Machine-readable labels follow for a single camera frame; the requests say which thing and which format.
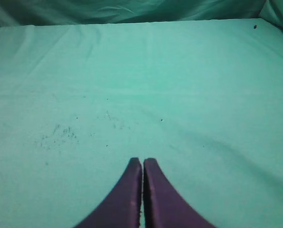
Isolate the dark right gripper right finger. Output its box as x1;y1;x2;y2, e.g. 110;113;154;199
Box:
143;158;214;228

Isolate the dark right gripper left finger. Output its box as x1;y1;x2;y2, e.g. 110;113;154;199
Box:
76;157;142;228

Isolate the green table cloth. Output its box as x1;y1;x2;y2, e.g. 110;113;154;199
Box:
0;0;283;228

